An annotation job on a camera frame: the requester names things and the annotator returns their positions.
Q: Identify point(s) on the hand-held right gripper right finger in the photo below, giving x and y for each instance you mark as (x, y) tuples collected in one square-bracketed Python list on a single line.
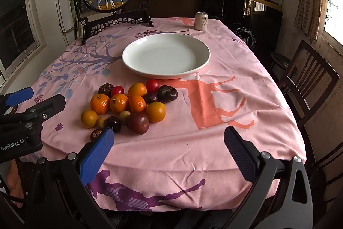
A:
[(241, 156)]

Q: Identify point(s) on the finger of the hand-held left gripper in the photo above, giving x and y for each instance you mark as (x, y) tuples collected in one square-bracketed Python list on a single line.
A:
[(18, 96), (53, 104)]

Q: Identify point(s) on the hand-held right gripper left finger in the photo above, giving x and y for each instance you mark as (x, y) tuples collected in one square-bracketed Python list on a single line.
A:
[(96, 156)]

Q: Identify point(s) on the tan longan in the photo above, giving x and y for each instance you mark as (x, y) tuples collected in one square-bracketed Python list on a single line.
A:
[(124, 116), (101, 122)]

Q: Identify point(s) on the dark cherry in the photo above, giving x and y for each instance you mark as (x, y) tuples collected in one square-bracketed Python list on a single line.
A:
[(114, 123), (151, 98)]

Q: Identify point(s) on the smooth small orange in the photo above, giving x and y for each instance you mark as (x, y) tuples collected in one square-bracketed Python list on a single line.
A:
[(137, 90), (89, 118), (155, 111)]

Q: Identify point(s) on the dark red plum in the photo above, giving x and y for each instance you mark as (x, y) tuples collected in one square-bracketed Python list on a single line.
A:
[(138, 123)]

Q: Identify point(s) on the dark purple plum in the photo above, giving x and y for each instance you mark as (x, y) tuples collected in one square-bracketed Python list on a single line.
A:
[(167, 94)]

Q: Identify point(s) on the white ceramic plate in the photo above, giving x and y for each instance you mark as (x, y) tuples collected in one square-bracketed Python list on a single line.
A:
[(166, 54)]

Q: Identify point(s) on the person's left hand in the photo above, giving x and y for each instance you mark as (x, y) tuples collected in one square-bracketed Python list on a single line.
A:
[(14, 180)]

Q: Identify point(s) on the pink printed tablecloth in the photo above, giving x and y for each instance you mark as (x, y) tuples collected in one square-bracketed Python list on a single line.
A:
[(187, 154)]

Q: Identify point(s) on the mandarin orange with stem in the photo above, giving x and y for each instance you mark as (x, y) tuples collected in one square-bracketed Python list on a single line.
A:
[(119, 103)]

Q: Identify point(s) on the red cherry tomato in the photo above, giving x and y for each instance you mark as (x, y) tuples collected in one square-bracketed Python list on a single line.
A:
[(152, 85), (117, 90)]

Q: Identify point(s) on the white framed window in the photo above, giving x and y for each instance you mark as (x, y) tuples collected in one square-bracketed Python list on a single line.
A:
[(16, 30)]

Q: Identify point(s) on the black round stool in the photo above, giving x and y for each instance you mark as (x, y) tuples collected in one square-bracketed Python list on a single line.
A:
[(280, 58)]

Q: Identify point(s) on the dark wooden chair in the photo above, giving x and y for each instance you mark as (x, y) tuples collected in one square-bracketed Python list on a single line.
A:
[(321, 70)]

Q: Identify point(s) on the black bag with white print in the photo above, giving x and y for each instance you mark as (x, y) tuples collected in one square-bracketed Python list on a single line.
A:
[(246, 35)]

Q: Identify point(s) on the beige drink can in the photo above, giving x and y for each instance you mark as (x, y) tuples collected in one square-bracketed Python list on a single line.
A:
[(201, 22)]

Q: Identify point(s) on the bright window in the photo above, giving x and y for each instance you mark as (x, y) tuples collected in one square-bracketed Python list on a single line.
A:
[(335, 11)]

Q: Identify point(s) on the white wall panel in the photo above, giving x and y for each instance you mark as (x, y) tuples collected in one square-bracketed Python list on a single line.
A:
[(63, 9)]

